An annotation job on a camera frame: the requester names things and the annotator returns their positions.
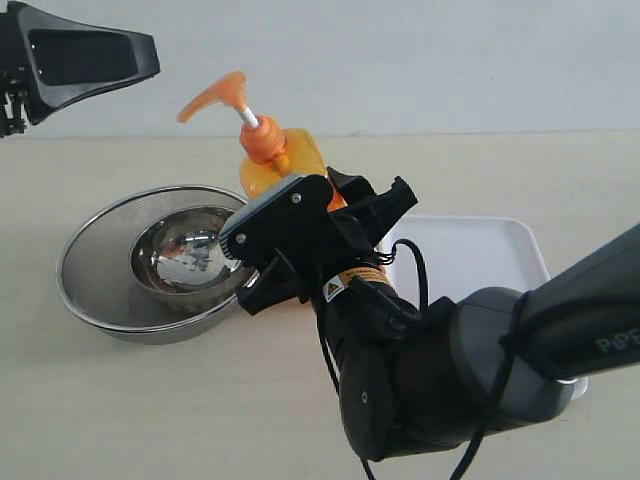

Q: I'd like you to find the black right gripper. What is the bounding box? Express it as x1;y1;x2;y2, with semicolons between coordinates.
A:
236;167;418;315

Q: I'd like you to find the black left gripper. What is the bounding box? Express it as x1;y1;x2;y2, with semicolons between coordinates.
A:
1;1;160;138

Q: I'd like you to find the orange pump soap bottle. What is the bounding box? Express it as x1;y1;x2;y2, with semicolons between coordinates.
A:
177;71;328;199

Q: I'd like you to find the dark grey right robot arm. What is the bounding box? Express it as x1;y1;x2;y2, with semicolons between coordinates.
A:
221;169;639;478

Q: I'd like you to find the small stainless steel bowl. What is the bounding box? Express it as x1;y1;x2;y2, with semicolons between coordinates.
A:
129;205;256;314

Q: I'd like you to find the white rectangular plastic tray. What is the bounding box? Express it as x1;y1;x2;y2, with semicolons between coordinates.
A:
374;215;589;401

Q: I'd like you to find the steel mesh strainer basket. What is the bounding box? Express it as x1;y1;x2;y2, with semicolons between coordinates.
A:
56;185;247;345

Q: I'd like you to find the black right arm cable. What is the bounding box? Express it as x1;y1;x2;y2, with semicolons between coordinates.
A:
319;238;531;480

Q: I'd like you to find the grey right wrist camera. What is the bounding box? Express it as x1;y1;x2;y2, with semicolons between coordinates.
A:
219;174;333;265

